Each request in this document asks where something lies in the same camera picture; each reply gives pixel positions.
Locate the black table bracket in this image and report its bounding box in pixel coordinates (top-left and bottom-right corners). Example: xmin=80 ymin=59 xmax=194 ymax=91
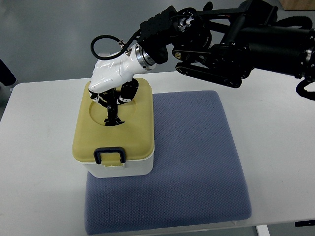
xmin=294 ymin=220 xmax=315 ymax=227

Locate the upper clear floor tile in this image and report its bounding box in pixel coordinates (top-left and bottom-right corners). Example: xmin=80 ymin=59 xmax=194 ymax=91
xmin=98 ymin=53 xmax=111 ymax=60

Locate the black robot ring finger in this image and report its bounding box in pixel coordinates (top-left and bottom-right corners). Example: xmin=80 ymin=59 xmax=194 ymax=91
xmin=93 ymin=93 xmax=105 ymax=103

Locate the blue grey cushion mat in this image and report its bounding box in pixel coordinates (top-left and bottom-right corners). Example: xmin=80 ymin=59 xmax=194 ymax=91
xmin=85 ymin=90 xmax=252 ymax=235

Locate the white storage box base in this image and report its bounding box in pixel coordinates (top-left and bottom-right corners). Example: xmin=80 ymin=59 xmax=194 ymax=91
xmin=81 ymin=147 xmax=155 ymax=178

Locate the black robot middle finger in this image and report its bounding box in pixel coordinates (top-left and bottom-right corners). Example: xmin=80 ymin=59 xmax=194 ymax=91
xmin=102 ymin=88 xmax=117 ymax=107

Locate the yellow storage box lid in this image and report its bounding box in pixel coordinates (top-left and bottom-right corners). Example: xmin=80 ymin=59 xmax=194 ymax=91
xmin=72 ymin=78 xmax=155 ymax=168

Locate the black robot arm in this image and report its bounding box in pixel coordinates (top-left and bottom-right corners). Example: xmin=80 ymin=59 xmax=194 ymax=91
xmin=89 ymin=0 xmax=315 ymax=109

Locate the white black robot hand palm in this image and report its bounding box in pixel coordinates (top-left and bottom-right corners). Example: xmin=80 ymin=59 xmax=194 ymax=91
xmin=89 ymin=54 xmax=140 ymax=93

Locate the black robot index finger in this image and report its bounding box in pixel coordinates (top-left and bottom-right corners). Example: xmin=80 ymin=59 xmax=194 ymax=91
xmin=119 ymin=79 xmax=139 ymax=104

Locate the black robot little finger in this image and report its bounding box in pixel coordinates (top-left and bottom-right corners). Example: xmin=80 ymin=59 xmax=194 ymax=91
xmin=89 ymin=90 xmax=96 ymax=100

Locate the white table leg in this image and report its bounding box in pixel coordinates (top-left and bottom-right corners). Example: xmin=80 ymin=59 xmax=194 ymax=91
xmin=256 ymin=225 xmax=270 ymax=236

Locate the wooden cabinet corner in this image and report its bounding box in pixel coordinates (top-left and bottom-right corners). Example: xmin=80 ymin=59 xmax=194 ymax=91
xmin=279 ymin=0 xmax=315 ymax=11

